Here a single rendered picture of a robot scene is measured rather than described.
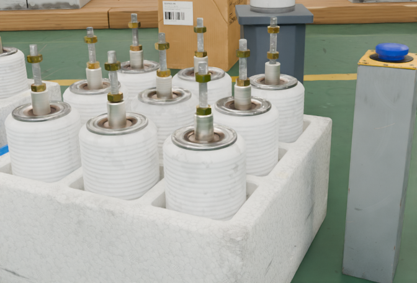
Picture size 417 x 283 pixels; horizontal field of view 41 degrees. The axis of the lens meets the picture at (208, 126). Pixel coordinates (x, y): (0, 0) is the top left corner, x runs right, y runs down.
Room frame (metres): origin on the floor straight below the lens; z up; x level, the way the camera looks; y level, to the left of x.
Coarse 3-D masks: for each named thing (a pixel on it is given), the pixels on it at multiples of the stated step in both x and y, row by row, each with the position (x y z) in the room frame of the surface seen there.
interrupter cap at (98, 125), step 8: (128, 112) 0.68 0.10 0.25; (136, 112) 0.68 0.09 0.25; (88, 120) 0.65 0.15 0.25; (96, 120) 0.65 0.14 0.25; (104, 120) 0.66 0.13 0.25; (128, 120) 0.66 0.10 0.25; (136, 120) 0.65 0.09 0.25; (144, 120) 0.65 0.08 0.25; (88, 128) 0.63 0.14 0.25; (96, 128) 0.63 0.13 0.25; (104, 128) 0.62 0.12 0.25; (112, 128) 0.63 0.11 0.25; (120, 128) 0.62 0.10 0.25; (128, 128) 0.62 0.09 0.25; (136, 128) 0.62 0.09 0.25
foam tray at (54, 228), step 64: (320, 128) 0.80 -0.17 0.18; (0, 192) 0.64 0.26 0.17; (64, 192) 0.61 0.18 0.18; (256, 192) 0.60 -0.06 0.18; (320, 192) 0.80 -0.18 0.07; (0, 256) 0.64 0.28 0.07; (64, 256) 0.60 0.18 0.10; (128, 256) 0.55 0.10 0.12; (192, 256) 0.52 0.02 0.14; (256, 256) 0.53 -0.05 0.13
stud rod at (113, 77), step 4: (108, 52) 0.64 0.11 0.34; (112, 52) 0.64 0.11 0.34; (108, 56) 0.65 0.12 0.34; (112, 56) 0.64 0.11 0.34; (108, 60) 0.65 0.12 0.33; (112, 60) 0.64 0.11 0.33; (116, 60) 0.65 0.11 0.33; (112, 72) 0.64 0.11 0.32; (116, 72) 0.65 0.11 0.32; (112, 76) 0.64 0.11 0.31; (116, 76) 0.64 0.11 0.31; (112, 80) 0.64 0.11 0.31; (116, 80) 0.64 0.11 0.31; (112, 84) 0.64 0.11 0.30; (116, 84) 0.64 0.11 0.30; (112, 88) 0.64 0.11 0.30; (116, 88) 0.64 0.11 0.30; (112, 92) 0.64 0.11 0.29; (116, 92) 0.64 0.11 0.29
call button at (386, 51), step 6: (378, 48) 0.69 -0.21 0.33; (384, 48) 0.68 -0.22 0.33; (390, 48) 0.68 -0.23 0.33; (396, 48) 0.68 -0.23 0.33; (402, 48) 0.68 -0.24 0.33; (408, 48) 0.69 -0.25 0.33; (384, 54) 0.68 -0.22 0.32; (390, 54) 0.68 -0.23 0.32; (396, 54) 0.68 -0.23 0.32; (402, 54) 0.68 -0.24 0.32
